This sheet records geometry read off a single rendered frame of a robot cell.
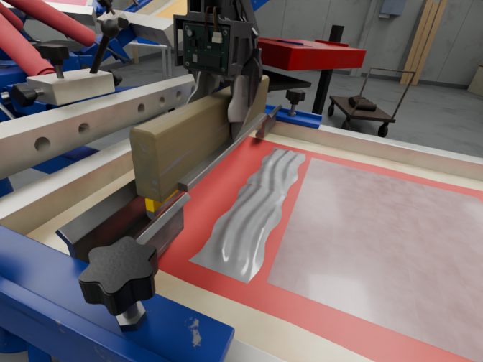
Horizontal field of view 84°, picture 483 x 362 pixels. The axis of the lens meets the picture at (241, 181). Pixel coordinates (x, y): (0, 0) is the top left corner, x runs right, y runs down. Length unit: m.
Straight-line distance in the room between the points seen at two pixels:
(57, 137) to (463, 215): 0.63
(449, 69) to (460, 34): 0.89
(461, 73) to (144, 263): 10.55
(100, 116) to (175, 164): 0.26
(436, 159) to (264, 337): 0.53
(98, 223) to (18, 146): 0.20
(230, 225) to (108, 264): 0.20
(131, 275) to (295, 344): 0.16
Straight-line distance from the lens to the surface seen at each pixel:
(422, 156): 0.68
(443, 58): 10.26
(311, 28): 9.12
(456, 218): 0.54
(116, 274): 0.17
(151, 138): 0.25
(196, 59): 0.33
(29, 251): 0.30
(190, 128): 0.29
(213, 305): 0.28
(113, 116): 0.53
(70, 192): 0.41
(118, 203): 0.29
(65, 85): 0.54
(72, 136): 0.48
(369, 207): 0.47
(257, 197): 0.41
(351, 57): 1.62
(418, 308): 0.35
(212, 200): 0.40
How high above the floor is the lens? 1.19
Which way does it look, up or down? 31 degrees down
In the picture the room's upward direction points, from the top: 6 degrees clockwise
